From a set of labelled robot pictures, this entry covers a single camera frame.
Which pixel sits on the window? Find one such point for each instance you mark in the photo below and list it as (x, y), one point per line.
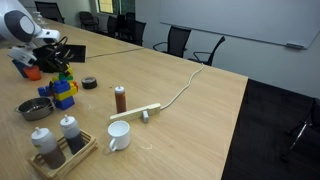
(110, 6)

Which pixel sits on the black flat tablet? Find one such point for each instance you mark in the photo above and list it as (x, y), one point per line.
(76, 53)

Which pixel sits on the black utensil bin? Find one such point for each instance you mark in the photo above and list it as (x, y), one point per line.
(45, 69)

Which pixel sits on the red-brown sauce bottle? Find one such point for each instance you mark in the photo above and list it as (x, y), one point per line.
(120, 101)

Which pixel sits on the white mug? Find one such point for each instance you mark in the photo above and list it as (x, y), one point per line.
(120, 136)

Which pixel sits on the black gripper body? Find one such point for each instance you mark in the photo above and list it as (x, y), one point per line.
(48, 55)

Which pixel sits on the white power strip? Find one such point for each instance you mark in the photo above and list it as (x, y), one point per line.
(133, 113)

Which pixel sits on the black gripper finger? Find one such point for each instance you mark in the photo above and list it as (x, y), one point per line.
(60, 67)

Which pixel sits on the orange cup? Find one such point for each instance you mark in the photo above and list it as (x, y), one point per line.
(32, 73)

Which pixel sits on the black tape roll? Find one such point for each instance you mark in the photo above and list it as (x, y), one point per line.
(89, 86)

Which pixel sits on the yellow green red block stack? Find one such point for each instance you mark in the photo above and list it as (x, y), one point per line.
(68, 71)

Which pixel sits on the wooden slat crate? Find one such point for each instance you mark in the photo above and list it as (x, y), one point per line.
(71, 163)

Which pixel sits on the white plug adapter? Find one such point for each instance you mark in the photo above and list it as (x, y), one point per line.
(145, 116)

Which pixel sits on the blue and yellow block stack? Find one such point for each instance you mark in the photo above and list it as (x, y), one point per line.
(63, 103)

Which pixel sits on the black office chair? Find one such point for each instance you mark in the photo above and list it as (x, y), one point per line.
(306, 140)
(138, 31)
(50, 10)
(88, 20)
(213, 51)
(176, 40)
(111, 25)

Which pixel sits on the whiteboard eraser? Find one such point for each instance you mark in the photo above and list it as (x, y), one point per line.
(295, 45)

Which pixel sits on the blue cup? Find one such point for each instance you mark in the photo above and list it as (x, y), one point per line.
(20, 68)

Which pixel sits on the metal pot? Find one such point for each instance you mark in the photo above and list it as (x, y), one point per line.
(35, 111)

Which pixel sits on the whiteboard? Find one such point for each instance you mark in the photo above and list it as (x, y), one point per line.
(240, 16)

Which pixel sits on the long blue building block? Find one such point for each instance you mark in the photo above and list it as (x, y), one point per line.
(45, 91)

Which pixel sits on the squeeze bottle brown sauce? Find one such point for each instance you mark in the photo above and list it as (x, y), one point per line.
(51, 153)

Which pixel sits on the squeeze bottle dark sauce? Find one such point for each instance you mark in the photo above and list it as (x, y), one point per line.
(74, 140)

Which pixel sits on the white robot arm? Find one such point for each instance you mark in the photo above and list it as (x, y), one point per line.
(20, 26)

